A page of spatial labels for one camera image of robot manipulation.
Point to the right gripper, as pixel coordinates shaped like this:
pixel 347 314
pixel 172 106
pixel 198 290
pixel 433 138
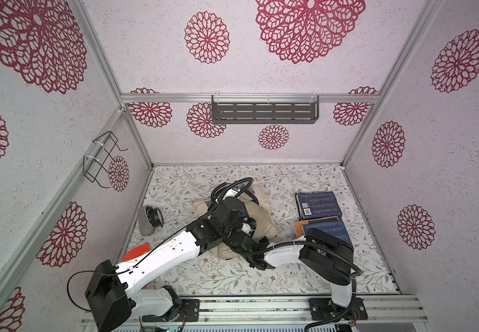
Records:
pixel 254 257

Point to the cream canvas tote bag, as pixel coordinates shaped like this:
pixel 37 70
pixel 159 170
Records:
pixel 265 226

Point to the blue book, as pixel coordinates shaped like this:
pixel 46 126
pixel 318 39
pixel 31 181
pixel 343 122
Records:
pixel 336 228
pixel 317 205

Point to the black orange spine book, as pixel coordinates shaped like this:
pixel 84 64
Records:
pixel 298 225

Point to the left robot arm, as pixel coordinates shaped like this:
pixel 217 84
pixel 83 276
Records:
pixel 113 289

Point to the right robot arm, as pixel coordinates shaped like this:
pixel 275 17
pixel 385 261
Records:
pixel 325 248

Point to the red toy figure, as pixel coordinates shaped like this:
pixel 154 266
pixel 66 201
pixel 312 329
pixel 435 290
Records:
pixel 137 252

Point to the aluminium rail frame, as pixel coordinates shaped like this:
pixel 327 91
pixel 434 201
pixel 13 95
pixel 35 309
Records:
pixel 288 313

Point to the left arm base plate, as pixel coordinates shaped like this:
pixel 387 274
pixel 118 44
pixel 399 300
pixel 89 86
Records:
pixel 187 311

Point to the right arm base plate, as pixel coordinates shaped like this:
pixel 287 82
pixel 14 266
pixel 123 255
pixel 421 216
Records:
pixel 323 308

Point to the grey slotted wall shelf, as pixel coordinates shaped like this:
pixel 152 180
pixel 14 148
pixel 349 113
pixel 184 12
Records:
pixel 265 113

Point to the black wire wall rack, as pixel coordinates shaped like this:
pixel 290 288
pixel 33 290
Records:
pixel 107 168

